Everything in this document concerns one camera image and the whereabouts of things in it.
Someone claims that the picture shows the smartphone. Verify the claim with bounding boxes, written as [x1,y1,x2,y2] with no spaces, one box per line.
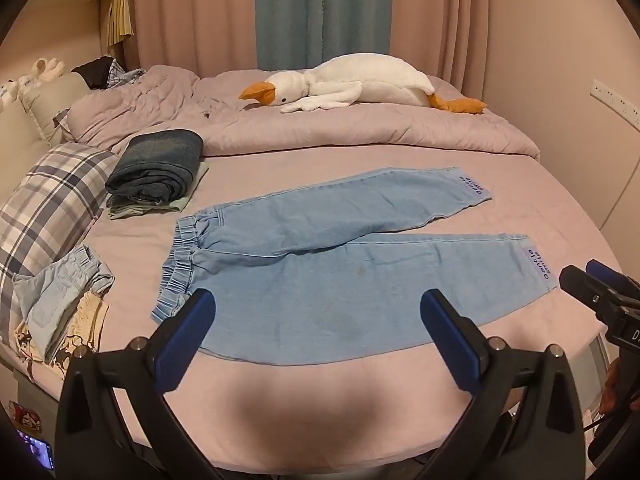
[17,430,55,471]

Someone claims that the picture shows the white plush goose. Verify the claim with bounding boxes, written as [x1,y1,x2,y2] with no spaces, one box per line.
[238,53,488,117]

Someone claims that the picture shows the white wall socket strip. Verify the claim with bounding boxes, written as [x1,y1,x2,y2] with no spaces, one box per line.
[591,79,640,128]

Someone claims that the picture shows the pink quilt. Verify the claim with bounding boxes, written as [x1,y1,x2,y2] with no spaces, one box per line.
[65,64,541,163]

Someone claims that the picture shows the nightstand with stickers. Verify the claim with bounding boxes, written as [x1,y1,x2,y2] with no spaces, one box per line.
[5,365,66,466]

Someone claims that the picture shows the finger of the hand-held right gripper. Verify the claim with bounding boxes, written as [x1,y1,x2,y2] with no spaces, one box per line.
[586,259,640,297]
[559,266,627,322]

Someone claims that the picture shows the folded light green garment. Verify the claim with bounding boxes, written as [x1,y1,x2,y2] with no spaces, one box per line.
[107,162,210,221]

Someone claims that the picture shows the plaid shirt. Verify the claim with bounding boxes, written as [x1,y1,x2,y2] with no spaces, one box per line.
[107,58,147,87]

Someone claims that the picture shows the light blue denim pants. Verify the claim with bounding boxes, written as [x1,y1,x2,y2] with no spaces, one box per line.
[151,166,558,365]

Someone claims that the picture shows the cream printed garment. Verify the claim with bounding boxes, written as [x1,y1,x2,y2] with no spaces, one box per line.
[15,290,110,368]

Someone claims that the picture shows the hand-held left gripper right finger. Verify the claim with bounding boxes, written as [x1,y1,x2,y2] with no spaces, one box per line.
[420,288,587,480]

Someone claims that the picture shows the person's right hand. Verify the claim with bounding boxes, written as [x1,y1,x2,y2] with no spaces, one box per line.
[601,359,625,415]

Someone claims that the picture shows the folded dark jeans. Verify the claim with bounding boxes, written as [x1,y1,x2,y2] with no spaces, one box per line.
[105,129,203,206]

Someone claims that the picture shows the pink curtain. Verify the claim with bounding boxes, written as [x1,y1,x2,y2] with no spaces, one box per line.
[122,0,258,78]
[370,0,493,101]

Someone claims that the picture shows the blue curtain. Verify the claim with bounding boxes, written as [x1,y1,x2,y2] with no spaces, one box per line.
[255,0,373,73]

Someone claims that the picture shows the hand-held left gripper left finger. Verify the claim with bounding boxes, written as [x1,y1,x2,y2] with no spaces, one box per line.
[54,287,221,480]

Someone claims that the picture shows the white plush toy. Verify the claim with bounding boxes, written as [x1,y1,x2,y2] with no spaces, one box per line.
[20,57,66,86]

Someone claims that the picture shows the light denim shorts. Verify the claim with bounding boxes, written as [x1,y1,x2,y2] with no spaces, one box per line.
[12,244,116,365]

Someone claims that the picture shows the yellow pleated cloth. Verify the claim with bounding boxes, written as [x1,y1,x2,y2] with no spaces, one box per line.
[102,0,136,46]

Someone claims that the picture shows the beige cushion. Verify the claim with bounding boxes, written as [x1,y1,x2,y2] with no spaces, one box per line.
[20,71,93,146]

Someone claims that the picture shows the dark clothing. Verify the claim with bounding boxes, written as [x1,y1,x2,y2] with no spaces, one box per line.
[71,56,118,91]

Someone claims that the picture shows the plaid pillow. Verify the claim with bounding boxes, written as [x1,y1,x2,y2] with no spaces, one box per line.
[0,142,121,356]

